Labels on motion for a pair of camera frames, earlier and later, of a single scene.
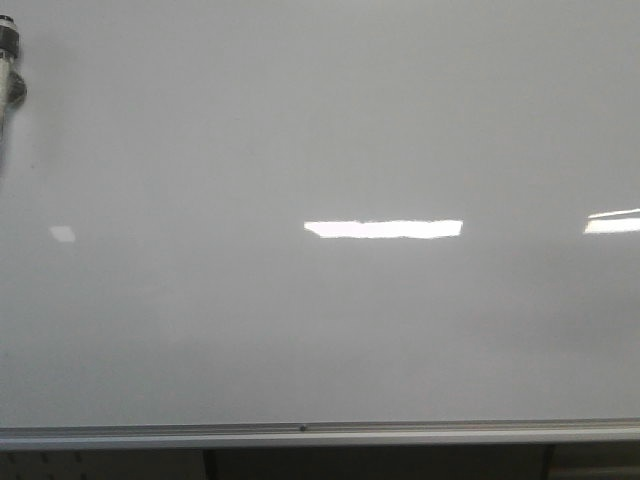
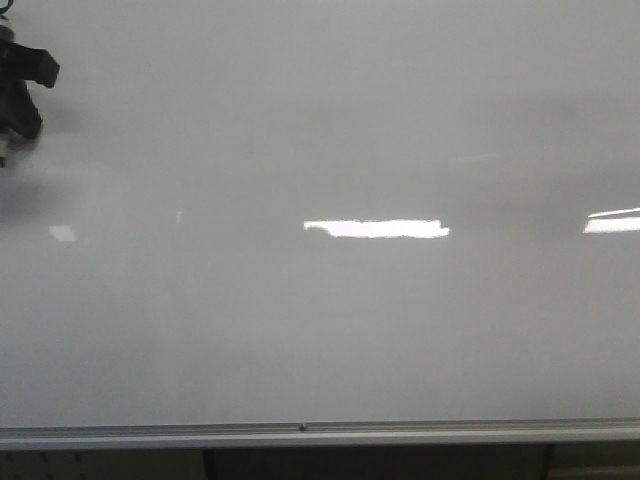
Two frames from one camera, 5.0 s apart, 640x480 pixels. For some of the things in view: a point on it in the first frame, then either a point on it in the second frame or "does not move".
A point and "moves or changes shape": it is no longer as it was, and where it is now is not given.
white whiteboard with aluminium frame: (266, 223) does not move
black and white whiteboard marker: (13, 88) moves or changes shape
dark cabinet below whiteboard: (564, 462) does not move
